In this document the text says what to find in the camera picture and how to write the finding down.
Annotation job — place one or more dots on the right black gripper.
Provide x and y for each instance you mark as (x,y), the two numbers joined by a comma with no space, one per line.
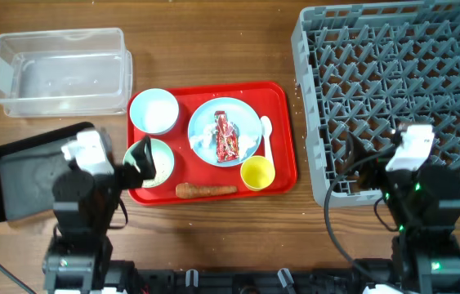
(374,161)

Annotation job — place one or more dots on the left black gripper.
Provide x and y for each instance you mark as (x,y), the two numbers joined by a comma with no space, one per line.
(134,180)

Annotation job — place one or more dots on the light blue bowl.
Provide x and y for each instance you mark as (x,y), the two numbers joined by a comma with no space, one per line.
(154,111)

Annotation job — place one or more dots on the light blue plate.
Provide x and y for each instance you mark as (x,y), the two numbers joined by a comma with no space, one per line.
(238,112)

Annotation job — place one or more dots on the red snack wrapper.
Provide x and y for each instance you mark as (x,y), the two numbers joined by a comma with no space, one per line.
(227,148)

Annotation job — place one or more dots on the white plastic spoon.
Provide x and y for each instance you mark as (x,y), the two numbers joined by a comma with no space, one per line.
(267,129)

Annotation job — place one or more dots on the yellow plastic cup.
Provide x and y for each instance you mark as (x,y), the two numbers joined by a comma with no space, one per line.
(257,173)

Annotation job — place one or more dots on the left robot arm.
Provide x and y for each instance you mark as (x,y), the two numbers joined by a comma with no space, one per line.
(78,259)

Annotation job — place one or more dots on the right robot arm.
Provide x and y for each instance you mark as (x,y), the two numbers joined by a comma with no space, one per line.
(424,202)

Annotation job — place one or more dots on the grey dishwasher rack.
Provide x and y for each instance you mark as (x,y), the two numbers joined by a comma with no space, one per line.
(363,70)

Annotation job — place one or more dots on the clear plastic waste bin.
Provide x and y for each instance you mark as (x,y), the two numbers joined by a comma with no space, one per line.
(70,72)

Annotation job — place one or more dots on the green bowl with rice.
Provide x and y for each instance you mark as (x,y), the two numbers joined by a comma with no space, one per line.
(164,162)

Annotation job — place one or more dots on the orange carrot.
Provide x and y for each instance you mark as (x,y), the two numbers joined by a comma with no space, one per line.
(189,191)

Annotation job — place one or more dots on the red serving tray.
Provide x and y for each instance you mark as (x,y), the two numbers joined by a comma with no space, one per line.
(266,99)

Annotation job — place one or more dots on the black tray bin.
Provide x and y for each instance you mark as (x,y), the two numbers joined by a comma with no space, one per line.
(35,177)

